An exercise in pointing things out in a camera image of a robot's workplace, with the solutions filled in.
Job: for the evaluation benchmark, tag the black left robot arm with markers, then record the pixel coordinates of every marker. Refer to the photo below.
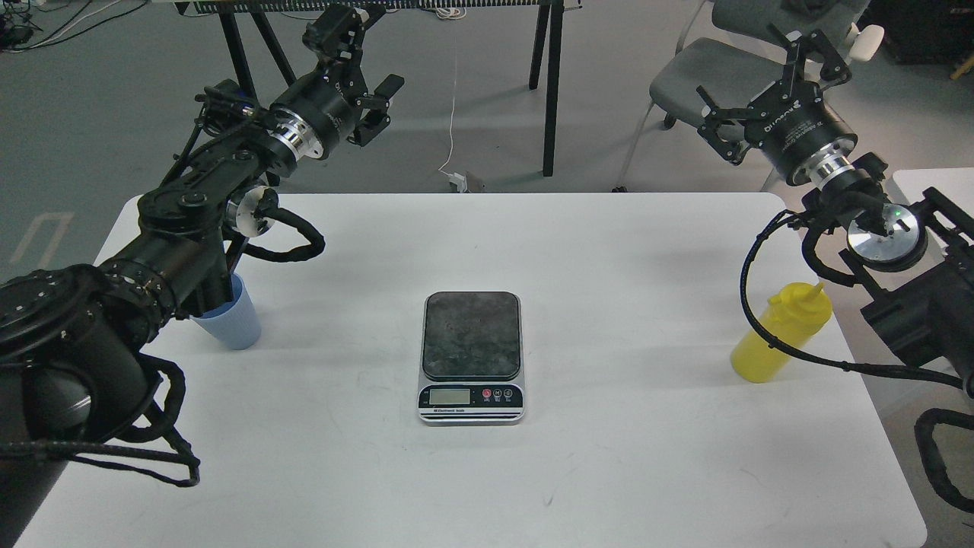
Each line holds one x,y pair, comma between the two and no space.
77,385

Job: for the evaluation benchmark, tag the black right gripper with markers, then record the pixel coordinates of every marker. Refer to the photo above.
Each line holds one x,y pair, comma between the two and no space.
804,139

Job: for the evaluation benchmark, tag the digital kitchen scale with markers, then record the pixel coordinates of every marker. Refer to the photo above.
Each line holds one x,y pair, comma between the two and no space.
472,369

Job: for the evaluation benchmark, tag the black trestle table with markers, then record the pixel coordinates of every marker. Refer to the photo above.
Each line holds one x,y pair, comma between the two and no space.
547,44

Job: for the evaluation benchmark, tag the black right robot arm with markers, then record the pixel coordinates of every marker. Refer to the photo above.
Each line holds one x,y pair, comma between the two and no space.
914,260

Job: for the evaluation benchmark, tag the grey office chair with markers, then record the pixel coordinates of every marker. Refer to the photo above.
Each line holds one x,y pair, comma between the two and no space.
733,72

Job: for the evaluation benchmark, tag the blue ribbed plastic cup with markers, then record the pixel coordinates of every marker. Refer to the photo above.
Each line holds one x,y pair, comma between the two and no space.
234,324

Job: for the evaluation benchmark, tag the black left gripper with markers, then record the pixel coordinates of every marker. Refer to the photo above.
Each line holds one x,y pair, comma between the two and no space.
312,116

